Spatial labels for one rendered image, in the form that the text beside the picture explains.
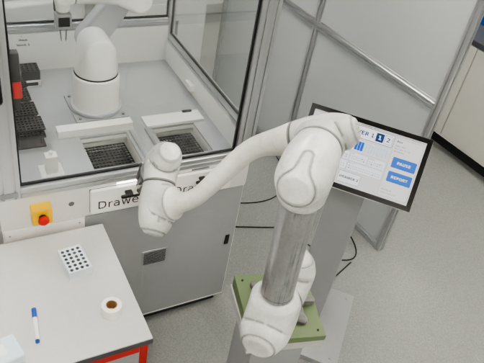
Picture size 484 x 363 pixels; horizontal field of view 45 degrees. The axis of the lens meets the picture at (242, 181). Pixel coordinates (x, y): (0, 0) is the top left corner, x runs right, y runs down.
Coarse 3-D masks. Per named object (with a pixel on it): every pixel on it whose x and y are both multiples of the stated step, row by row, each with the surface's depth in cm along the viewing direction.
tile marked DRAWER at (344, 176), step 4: (340, 172) 241; (344, 172) 241; (348, 172) 241; (340, 176) 241; (344, 176) 241; (348, 176) 241; (352, 176) 240; (356, 176) 240; (360, 176) 240; (340, 180) 241; (344, 180) 241; (348, 180) 241; (352, 180) 240; (356, 180) 240; (352, 184) 240; (356, 184) 240
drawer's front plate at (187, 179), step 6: (180, 174) 237; (186, 174) 238; (192, 174) 238; (198, 174) 240; (204, 174) 241; (180, 180) 237; (186, 180) 239; (192, 180) 240; (198, 180) 242; (180, 186) 239; (186, 186) 241; (192, 186) 243; (228, 186) 253
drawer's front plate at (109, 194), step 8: (120, 184) 226; (128, 184) 227; (96, 192) 221; (104, 192) 223; (112, 192) 225; (120, 192) 227; (96, 200) 223; (104, 200) 225; (112, 200) 227; (120, 200) 229; (128, 200) 231; (136, 200) 233; (96, 208) 226; (104, 208) 228; (112, 208) 230
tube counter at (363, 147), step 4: (360, 140) 241; (360, 144) 241; (364, 144) 241; (368, 144) 241; (352, 148) 241; (356, 148) 241; (360, 148) 241; (364, 148) 241; (368, 148) 240; (372, 148) 240; (376, 148) 240; (380, 148) 240; (384, 148) 239; (364, 152) 240; (368, 152) 240; (372, 152) 240; (376, 152) 240; (380, 152) 240; (384, 152) 239; (388, 152) 239; (376, 156) 240; (380, 156) 239; (384, 156) 239; (388, 156) 239
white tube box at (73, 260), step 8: (64, 248) 213; (72, 248) 215; (80, 248) 215; (64, 256) 212; (72, 256) 211; (80, 256) 212; (64, 264) 208; (72, 264) 208; (80, 264) 211; (88, 264) 210; (72, 272) 205; (80, 272) 207; (88, 272) 210
